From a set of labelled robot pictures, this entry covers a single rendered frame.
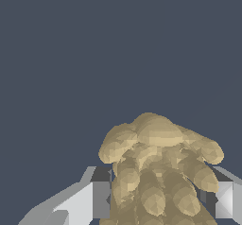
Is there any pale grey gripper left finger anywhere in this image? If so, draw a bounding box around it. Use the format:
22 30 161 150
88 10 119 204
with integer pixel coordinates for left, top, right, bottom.
18 165 113 225

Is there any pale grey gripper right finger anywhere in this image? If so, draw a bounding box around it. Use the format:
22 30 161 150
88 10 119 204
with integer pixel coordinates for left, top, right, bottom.
198 165 242 225

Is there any tan lumpy plush toy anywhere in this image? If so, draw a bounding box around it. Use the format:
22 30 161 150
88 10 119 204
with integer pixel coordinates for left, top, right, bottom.
97 112 225 225

